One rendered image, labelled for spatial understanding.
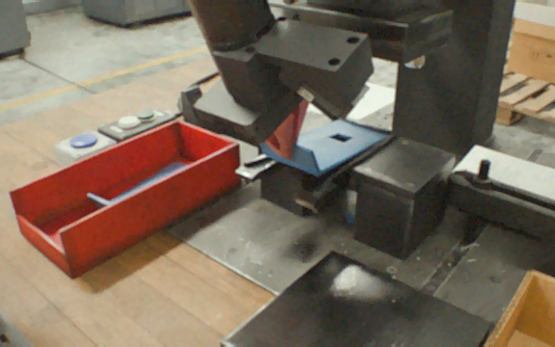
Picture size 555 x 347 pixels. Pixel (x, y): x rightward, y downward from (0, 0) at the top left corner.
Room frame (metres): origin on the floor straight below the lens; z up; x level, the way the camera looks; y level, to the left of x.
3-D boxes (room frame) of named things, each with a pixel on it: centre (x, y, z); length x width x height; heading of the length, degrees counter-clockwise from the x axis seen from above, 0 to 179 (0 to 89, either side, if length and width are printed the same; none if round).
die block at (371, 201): (0.52, -0.08, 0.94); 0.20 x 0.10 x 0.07; 51
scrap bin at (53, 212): (0.52, 0.18, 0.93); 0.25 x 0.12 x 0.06; 141
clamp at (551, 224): (0.43, -0.24, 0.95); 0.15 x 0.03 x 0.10; 51
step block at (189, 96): (0.68, 0.11, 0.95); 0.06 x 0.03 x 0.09; 51
